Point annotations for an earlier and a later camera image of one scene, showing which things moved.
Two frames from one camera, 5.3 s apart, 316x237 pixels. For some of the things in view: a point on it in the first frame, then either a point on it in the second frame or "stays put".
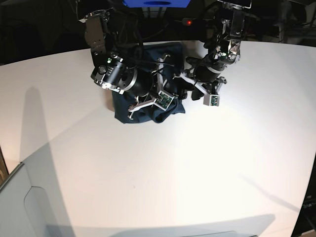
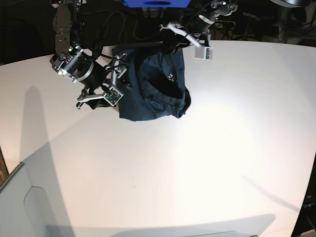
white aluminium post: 153,12 stays put
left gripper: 147,86 → 76,64
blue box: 156,3 stays put
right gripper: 205,77 → 174,42
